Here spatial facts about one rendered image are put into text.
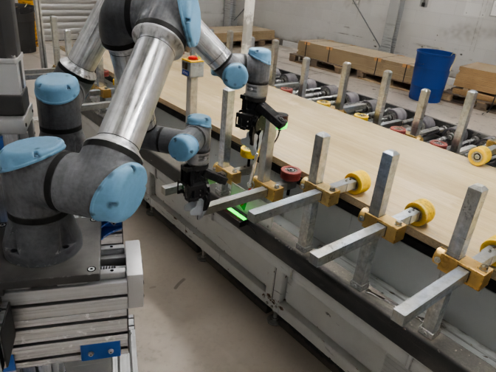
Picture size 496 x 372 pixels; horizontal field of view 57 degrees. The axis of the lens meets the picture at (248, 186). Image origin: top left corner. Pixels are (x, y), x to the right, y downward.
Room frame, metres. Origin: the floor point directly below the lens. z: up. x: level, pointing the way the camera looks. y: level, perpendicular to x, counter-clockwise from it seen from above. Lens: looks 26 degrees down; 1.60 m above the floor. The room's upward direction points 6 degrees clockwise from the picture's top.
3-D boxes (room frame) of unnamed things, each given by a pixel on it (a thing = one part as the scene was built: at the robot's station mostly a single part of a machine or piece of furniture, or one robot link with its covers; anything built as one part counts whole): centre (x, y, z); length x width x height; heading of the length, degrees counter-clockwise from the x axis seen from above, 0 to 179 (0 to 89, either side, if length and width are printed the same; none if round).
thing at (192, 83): (1.95, 0.28, 0.93); 0.05 x 0.05 x 0.45; 42
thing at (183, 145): (1.22, 0.20, 1.12); 0.11 x 0.11 x 0.08; 79
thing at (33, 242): (0.78, 0.41, 1.09); 0.15 x 0.15 x 0.10
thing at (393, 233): (1.18, -0.40, 0.95); 0.14 x 0.06 x 0.05; 42
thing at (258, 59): (1.50, 0.01, 1.31); 0.09 x 0.08 x 0.11; 102
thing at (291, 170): (1.61, -0.16, 0.85); 0.08 x 0.08 x 0.11
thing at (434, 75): (6.86, -2.53, 0.36); 0.59 x 0.57 x 0.73; 138
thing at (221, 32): (10.07, 0.79, 0.23); 2.41 x 0.77 x 0.17; 140
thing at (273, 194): (1.56, -0.07, 0.85); 0.14 x 0.06 x 0.05; 42
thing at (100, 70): (2.69, 0.94, 0.94); 0.04 x 0.04 x 0.48; 42
